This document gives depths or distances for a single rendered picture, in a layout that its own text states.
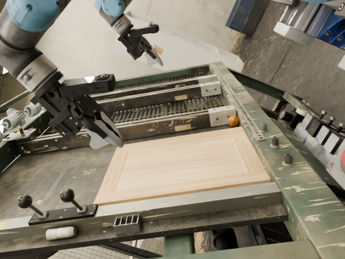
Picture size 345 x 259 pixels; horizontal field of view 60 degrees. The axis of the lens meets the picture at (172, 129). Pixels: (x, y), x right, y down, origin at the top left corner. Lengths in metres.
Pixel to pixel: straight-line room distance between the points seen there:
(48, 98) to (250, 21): 4.73
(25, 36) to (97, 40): 5.89
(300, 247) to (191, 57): 4.33
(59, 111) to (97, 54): 5.87
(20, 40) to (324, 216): 0.74
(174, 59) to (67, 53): 2.67
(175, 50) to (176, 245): 4.18
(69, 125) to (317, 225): 0.59
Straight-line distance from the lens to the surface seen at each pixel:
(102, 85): 0.63
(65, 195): 0.84
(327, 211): 0.81
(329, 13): 1.08
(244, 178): 0.98
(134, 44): 1.28
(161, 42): 4.84
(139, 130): 1.44
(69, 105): 0.66
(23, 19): 0.58
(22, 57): 0.66
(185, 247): 0.85
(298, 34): 1.05
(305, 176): 0.93
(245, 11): 5.22
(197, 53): 4.86
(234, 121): 1.38
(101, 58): 6.54
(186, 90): 1.89
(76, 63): 6.73
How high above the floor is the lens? 1.34
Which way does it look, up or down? 8 degrees down
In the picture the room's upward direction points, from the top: 70 degrees counter-clockwise
